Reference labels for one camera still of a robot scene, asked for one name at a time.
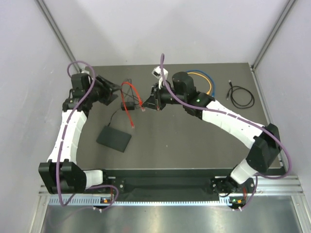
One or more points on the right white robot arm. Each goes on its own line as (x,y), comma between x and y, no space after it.
(262,141)

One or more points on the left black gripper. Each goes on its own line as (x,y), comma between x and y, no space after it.
(108,88)

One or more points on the slotted grey cable duct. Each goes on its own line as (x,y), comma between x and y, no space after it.
(87,200)

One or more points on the black network switch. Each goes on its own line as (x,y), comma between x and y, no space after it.
(113,138)

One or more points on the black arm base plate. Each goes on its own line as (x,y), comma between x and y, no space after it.
(213,185)

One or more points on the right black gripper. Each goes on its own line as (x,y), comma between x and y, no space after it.
(156,89)

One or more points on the aluminium frame rail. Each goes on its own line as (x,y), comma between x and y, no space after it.
(287,186)

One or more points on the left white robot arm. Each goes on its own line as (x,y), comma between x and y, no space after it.
(60,173)

